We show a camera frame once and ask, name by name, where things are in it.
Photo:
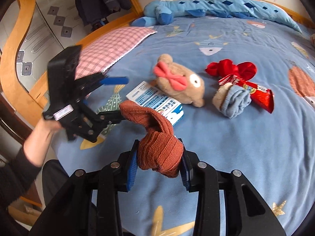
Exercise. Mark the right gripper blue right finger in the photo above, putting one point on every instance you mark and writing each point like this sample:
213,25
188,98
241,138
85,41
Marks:
185,169

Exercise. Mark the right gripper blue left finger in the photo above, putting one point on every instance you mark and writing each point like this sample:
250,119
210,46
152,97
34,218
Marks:
132,165

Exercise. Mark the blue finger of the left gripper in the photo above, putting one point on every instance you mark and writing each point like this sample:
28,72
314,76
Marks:
114,81

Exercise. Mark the rust brown sock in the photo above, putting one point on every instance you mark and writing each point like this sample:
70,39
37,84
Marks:
159,150

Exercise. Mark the brown plush toy pink bow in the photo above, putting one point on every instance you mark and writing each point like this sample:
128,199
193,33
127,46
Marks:
179,82

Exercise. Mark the red snack wrapper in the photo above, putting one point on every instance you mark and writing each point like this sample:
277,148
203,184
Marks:
261,95

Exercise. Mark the red sock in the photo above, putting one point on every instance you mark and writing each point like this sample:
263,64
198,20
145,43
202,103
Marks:
245,70

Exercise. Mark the person's left forearm black sleeve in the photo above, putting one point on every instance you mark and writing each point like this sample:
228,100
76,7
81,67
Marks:
18,175

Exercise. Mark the person's left hand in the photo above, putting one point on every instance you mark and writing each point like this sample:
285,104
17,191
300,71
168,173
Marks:
48,126

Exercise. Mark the pink plaid pillow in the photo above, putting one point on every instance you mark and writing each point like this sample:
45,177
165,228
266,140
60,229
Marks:
108,49

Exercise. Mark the white blue milk carton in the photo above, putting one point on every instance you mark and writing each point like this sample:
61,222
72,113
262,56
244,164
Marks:
149,96

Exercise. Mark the white wardrobe with diamonds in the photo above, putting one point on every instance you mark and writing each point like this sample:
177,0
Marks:
55,25

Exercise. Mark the blue grey sock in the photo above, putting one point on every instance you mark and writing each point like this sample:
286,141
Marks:
231,100

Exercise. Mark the blue dinosaur plush bolster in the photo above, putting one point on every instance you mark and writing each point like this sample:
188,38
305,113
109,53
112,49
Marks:
162,12

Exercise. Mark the blue fish-print bedspread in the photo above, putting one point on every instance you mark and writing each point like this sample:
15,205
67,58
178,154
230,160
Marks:
274,151

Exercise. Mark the wooden bunk bed frame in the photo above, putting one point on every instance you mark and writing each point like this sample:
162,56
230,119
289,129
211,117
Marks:
284,59

